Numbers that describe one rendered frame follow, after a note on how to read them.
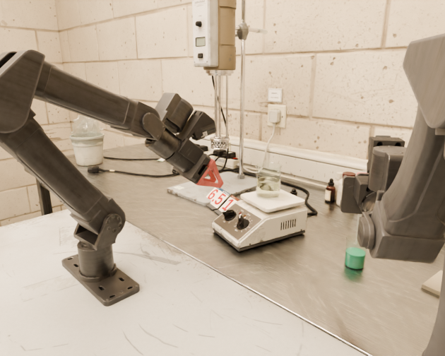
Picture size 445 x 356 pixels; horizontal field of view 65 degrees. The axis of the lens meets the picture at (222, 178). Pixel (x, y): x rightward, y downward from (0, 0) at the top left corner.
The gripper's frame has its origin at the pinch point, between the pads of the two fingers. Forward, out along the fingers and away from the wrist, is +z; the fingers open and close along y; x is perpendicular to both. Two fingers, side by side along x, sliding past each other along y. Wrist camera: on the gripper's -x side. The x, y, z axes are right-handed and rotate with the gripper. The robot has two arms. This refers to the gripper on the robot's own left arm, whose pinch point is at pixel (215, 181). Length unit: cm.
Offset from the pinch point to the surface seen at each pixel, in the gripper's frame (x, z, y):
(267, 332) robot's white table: 16.8, 0.5, -34.9
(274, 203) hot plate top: -3.5, 10.9, -9.3
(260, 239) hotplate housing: 5.4, 10.8, -12.3
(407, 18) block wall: -68, 20, -4
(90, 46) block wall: -37, -20, 185
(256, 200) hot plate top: -1.6, 8.7, -6.0
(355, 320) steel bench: 7.7, 11.2, -39.9
